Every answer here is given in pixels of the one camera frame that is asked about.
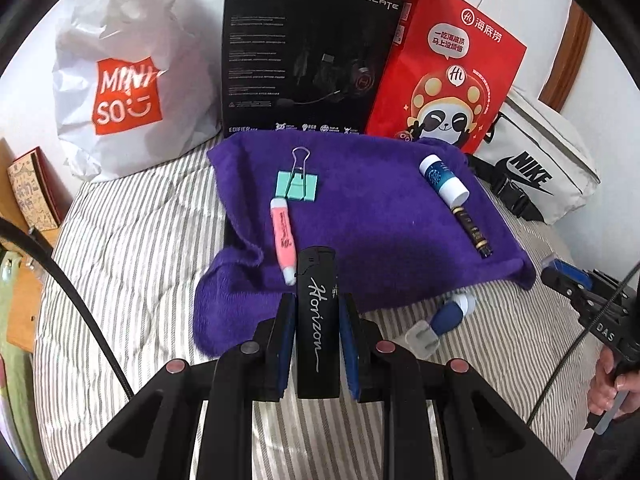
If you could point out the person's right hand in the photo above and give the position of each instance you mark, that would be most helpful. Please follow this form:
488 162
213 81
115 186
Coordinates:
602 382

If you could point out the white charger plug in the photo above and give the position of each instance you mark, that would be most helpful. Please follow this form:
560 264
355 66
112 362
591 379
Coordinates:
422 342

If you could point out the red paper panda bag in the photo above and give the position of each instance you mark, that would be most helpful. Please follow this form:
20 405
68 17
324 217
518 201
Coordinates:
450 60

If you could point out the black headset box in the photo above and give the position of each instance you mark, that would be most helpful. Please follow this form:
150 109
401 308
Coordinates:
300 60

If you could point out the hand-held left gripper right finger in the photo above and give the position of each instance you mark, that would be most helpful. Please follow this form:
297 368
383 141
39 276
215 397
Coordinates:
350 350

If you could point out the white plastic shopping bag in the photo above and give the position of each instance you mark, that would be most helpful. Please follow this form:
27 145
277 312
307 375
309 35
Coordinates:
150 35

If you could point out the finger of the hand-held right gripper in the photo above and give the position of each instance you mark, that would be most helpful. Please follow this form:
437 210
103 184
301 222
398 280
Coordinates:
572 270
565 287

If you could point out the green binder clip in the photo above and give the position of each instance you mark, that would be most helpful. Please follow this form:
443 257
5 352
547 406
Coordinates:
297 185

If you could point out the wooden door frame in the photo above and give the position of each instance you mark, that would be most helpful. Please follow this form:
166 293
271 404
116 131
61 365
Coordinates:
570 50

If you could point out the striped quilted bedspread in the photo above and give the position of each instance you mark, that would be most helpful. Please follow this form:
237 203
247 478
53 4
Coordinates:
125 260

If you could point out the black gold mini bottle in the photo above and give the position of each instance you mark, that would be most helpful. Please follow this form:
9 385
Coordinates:
470 230

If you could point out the small blue jar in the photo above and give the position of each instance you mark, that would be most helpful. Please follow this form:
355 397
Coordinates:
447 317

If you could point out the white bottle blue label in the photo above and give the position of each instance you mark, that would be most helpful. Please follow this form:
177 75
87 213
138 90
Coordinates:
442 180

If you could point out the pink highlighter pen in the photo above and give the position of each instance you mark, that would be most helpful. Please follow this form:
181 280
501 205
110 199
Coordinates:
281 235

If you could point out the white waist bag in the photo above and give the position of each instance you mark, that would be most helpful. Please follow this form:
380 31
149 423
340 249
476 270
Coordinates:
550 135

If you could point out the brown patterned book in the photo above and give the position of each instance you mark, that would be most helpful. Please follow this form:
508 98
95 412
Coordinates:
32 190

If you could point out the black lighter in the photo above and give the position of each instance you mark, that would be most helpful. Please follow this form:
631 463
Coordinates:
315 335

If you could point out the purple towel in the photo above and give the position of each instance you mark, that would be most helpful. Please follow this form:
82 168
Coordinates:
375 210

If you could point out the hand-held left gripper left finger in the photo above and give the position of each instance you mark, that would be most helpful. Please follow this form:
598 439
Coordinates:
287 320

